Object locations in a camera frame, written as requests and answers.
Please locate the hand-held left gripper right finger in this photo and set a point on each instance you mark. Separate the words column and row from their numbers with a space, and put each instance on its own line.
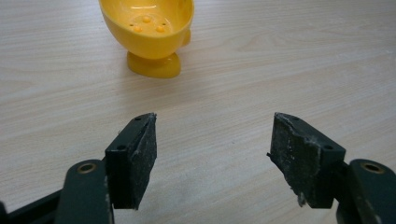
column 306, row 165

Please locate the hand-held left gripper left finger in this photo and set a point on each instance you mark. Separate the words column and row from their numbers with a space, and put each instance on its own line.
column 130, row 165

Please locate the yellow plastic cup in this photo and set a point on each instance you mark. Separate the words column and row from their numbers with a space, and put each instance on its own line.
column 146, row 34

